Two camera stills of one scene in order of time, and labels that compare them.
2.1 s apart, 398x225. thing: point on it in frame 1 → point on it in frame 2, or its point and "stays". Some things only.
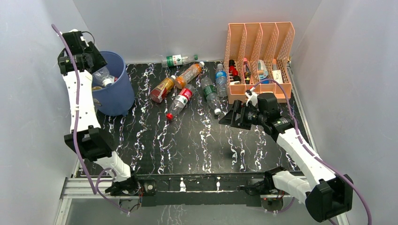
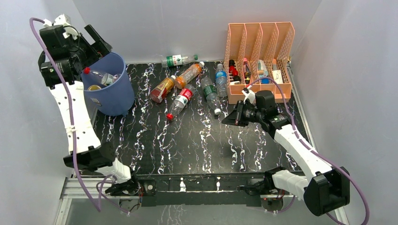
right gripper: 241,115 stays
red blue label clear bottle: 180,101 stays
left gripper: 100,62 → 100,48
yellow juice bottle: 96,88 stays
